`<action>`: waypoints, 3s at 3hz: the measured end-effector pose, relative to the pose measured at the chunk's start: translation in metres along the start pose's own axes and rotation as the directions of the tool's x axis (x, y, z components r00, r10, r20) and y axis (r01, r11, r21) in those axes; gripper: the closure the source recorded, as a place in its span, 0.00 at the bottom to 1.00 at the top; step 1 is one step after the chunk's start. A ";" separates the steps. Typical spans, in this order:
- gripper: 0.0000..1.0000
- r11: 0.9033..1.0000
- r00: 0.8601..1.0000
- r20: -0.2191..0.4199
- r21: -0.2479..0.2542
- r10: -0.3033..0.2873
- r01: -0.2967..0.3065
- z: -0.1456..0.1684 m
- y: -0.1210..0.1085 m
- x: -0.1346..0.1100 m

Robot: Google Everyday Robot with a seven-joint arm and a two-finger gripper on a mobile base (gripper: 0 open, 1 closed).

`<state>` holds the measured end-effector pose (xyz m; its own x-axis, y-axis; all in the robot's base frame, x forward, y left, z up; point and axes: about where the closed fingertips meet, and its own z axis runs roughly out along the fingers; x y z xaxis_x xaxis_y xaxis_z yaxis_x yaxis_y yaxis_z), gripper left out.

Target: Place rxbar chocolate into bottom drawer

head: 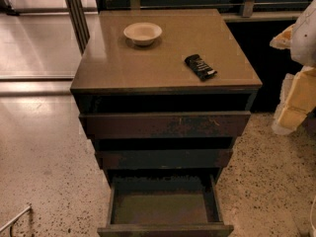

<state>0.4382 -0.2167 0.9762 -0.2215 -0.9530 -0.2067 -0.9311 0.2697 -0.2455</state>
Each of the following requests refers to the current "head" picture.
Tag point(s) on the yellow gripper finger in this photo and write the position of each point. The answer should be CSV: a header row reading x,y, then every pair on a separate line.
x,y
282,40
297,99

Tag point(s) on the white ceramic bowl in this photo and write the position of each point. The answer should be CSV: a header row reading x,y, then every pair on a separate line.
x,y
143,34

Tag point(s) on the open bottom drawer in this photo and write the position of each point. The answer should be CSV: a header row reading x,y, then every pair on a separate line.
x,y
171,206

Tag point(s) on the black rxbar chocolate bar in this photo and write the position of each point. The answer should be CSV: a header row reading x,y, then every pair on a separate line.
x,y
200,68

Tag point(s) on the metal rod on floor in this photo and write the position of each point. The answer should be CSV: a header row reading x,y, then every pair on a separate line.
x,y
12,221

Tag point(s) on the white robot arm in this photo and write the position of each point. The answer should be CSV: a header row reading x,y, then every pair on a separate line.
x,y
303,41

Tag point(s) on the top drawer front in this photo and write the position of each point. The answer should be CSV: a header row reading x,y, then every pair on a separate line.
x,y
165,125

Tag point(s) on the brown drawer cabinet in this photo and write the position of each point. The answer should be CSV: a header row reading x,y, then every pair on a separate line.
x,y
116,76

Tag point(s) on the grey vertical post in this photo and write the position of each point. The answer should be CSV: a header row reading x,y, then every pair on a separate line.
x,y
79,23

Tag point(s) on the middle drawer front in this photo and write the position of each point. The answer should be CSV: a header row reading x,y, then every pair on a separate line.
x,y
164,159

